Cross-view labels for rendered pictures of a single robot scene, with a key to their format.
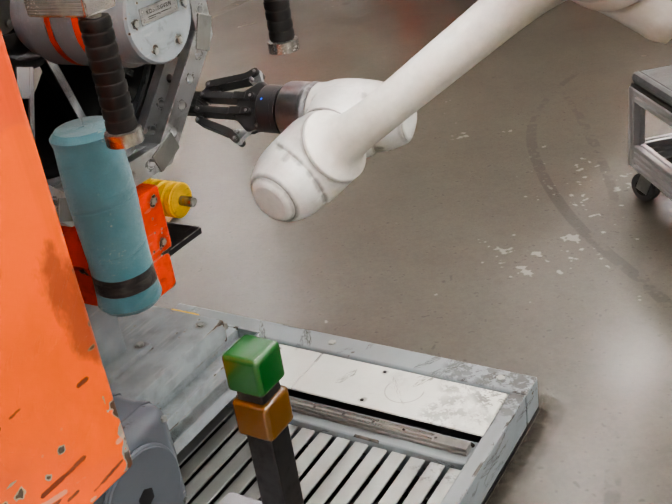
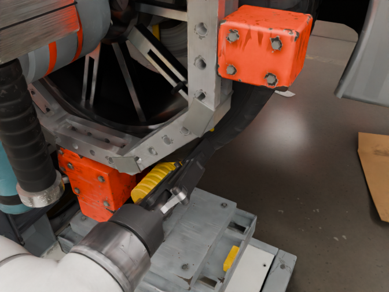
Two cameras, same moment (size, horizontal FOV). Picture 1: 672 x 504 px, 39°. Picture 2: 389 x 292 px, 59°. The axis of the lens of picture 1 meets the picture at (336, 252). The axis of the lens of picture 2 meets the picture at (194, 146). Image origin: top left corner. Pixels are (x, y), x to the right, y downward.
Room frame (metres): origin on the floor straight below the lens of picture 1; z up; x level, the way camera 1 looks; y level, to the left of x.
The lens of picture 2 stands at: (1.46, -0.25, 1.01)
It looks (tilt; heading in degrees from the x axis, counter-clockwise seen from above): 38 degrees down; 84
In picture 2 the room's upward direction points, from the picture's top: straight up
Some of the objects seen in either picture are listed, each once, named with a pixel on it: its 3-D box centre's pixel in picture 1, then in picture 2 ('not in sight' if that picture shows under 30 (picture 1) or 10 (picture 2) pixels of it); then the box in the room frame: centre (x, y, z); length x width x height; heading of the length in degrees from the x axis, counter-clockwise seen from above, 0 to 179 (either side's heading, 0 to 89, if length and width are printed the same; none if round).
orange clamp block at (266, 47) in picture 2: not in sight; (263, 46); (1.58, 0.15, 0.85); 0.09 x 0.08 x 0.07; 146
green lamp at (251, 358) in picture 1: (253, 365); not in sight; (0.71, 0.09, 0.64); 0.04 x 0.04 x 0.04; 56
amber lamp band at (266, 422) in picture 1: (263, 409); not in sight; (0.71, 0.09, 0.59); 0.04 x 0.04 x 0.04; 56
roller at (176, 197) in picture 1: (124, 192); (174, 164); (1.48, 0.33, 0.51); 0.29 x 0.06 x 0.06; 56
